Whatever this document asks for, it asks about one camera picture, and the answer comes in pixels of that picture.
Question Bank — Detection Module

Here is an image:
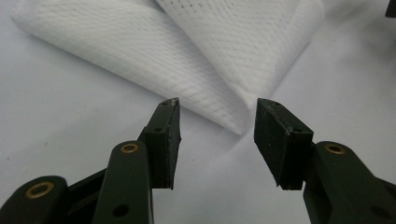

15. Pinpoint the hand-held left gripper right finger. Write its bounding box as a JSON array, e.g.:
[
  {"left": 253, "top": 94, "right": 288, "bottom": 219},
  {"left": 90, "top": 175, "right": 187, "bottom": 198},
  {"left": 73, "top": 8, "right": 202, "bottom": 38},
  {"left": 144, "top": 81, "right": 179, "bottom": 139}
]
[{"left": 253, "top": 98, "right": 315, "bottom": 190}]

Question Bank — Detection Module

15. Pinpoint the white table mat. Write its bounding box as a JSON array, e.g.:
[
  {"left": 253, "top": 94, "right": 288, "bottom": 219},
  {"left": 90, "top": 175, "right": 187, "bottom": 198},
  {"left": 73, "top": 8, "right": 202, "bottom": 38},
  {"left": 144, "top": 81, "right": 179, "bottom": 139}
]
[{"left": 0, "top": 0, "right": 396, "bottom": 224}]

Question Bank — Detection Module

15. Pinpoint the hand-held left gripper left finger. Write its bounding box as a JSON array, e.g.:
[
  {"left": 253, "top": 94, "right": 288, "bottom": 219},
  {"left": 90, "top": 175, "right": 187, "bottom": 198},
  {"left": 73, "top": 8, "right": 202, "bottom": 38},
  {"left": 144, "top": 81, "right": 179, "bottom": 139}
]
[{"left": 138, "top": 97, "right": 182, "bottom": 190}]

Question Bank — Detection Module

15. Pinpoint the white mesh laundry bag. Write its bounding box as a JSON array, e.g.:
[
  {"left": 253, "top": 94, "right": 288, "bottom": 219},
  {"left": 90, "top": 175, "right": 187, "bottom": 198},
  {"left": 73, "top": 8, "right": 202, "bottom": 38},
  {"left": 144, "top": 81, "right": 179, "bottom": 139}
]
[{"left": 10, "top": 0, "right": 326, "bottom": 136}]

